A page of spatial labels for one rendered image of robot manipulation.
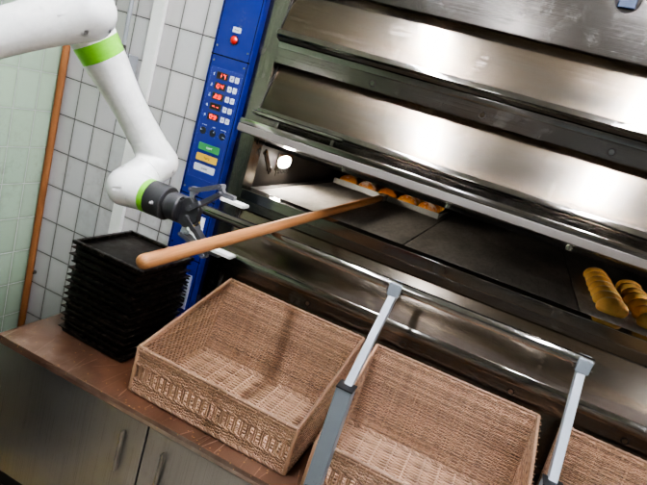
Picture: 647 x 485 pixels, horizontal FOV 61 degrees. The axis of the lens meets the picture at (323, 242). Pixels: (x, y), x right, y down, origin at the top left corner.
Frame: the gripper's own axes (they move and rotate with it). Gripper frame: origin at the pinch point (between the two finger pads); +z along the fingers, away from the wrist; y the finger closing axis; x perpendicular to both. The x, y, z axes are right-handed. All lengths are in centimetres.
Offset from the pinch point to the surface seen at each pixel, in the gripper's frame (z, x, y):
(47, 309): -106, -55, 83
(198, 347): -23, -40, 59
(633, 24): 72, -54, -79
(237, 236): 4.0, 6.6, -1.0
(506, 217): 60, -39, -21
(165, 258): 4.3, 34.6, -0.5
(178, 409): -6, -5, 59
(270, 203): -17, -54, 3
